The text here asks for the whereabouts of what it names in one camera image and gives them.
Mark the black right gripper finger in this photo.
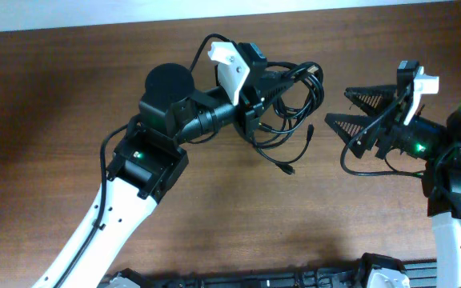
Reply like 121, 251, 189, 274
344, 85, 397, 116
324, 113, 374, 145

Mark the black USB cable bundle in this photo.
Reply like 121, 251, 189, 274
240, 60, 326, 176

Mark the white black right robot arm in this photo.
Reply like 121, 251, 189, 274
325, 85, 461, 287

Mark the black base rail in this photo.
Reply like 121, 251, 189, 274
98, 252, 439, 288

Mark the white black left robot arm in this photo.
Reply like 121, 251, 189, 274
35, 62, 301, 287

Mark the black right camera cable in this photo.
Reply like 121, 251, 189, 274
339, 91, 461, 277

